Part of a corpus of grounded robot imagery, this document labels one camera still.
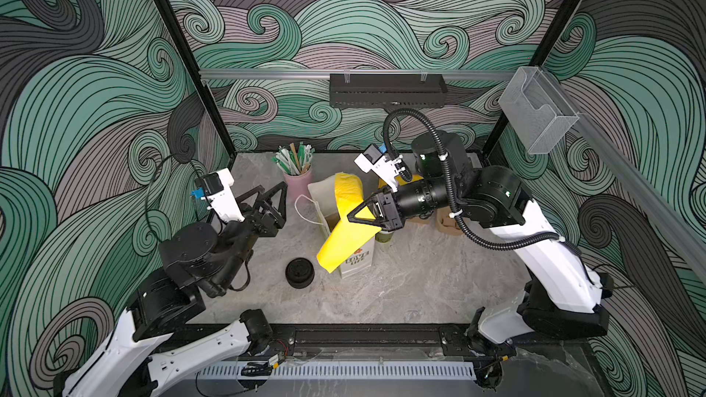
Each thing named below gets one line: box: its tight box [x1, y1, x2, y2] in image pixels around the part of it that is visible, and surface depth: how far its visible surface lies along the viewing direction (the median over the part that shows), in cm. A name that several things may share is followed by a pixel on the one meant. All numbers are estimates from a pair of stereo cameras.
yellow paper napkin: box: [316, 172, 383, 274], surface depth 51 cm
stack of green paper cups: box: [375, 230, 394, 243], surface depth 91 cm
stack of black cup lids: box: [284, 257, 316, 290], surface depth 84 cm
